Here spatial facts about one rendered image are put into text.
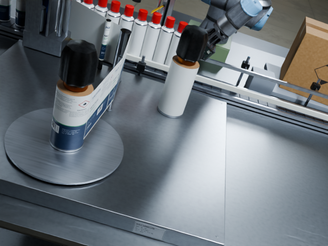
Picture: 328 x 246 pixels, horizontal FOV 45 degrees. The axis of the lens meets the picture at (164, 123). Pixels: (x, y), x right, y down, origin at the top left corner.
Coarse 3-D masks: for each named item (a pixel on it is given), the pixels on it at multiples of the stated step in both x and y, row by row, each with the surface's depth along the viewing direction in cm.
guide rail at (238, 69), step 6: (210, 60) 157; (222, 66) 157; (228, 66) 157; (234, 66) 157; (246, 72) 157; (252, 72) 157; (264, 78) 158; (270, 78) 157; (282, 84) 158; (288, 84) 158; (294, 84) 158; (300, 90) 158; (306, 90) 158; (312, 90) 158; (324, 96) 158
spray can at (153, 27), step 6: (156, 12) 147; (156, 18) 146; (150, 24) 148; (156, 24) 148; (150, 30) 148; (156, 30) 148; (144, 36) 152; (150, 36) 149; (156, 36) 150; (144, 42) 152; (150, 42) 151; (156, 42) 152; (144, 48) 152; (150, 48) 152; (144, 54) 154; (150, 54) 154; (150, 60) 156
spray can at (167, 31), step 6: (168, 18) 146; (174, 18) 147; (168, 24) 147; (162, 30) 148; (168, 30) 147; (174, 30) 150; (162, 36) 149; (168, 36) 148; (162, 42) 150; (168, 42) 150; (156, 48) 153; (162, 48) 151; (168, 48) 152; (156, 54) 153; (162, 54) 153; (156, 60) 154; (162, 60) 154
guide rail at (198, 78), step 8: (128, 56) 152; (136, 56) 153; (152, 64) 153; (160, 64) 152; (200, 80) 153; (208, 80) 153; (224, 88) 154; (232, 88) 154; (240, 88) 154; (248, 96) 154; (256, 96) 154; (264, 96) 154; (280, 104) 154; (288, 104) 154; (304, 112) 155; (312, 112) 154
